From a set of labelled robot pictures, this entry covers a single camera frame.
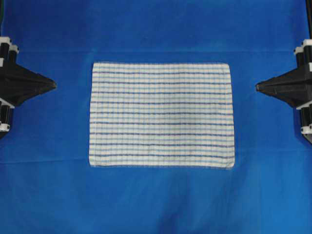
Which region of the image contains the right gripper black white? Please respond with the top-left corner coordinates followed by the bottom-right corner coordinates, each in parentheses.
top-left (255, 38), bottom-right (312, 144)

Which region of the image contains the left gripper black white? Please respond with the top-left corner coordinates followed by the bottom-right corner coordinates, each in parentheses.
top-left (0, 37), bottom-right (57, 139)

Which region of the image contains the white blue striped towel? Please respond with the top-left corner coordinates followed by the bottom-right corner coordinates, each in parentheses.
top-left (88, 62), bottom-right (235, 169)

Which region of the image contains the blue table cloth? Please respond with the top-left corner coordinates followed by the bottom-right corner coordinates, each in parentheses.
top-left (0, 0), bottom-right (312, 234)

